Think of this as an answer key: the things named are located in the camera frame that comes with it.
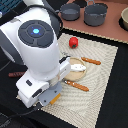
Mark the brown wooden tray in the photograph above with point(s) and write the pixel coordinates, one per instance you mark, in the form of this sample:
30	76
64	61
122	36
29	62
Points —
110	29

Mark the small grey saucepan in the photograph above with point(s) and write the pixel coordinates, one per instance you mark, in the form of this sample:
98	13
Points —
70	11

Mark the yellow toy bread loaf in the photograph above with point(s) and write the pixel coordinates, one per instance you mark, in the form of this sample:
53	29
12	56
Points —
55	99

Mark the round beige plate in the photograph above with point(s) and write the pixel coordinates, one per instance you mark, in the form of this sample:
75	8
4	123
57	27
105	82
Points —
75	75

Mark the beige bowl on burner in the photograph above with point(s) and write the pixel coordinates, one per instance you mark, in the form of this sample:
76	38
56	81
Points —
124	16

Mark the fork with wooden handle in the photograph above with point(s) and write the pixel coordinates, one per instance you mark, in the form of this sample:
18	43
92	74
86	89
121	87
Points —
76	85

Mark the brown toy sausage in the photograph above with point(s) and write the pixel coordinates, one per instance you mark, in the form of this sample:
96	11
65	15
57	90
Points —
16	74

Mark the knife with wooden handle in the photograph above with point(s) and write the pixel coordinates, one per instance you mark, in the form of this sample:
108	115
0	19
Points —
82	58

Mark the red toy tomato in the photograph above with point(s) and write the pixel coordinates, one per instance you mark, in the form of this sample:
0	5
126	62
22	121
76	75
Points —
73	42

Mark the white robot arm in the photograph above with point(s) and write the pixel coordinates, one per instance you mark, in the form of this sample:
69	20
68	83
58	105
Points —
30	39

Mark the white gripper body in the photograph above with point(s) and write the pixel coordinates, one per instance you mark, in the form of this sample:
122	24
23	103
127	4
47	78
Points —
31	90

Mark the large grey pot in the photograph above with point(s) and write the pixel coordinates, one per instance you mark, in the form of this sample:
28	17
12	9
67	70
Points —
94	15

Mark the woven beige placemat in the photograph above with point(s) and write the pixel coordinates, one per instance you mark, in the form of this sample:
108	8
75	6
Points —
76	108

